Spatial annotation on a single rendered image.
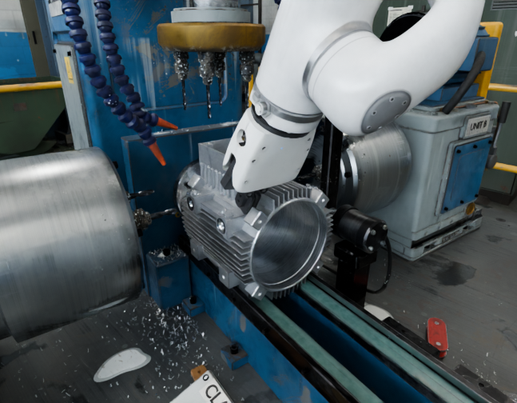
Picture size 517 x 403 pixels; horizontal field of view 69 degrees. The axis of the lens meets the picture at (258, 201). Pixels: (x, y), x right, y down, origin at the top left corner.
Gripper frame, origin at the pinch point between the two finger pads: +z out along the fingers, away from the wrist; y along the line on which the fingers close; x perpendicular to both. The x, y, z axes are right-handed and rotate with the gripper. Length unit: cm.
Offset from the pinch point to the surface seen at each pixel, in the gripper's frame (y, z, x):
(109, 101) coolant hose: -13.9, -4.8, 18.1
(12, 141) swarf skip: -20, 282, 326
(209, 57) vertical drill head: 2.0, -9.2, 20.7
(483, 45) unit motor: 67, -15, 14
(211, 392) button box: -18.8, -9.6, -21.9
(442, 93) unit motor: 61, -3, 12
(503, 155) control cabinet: 307, 103, 41
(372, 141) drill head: 34.2, 1.4, 6.0
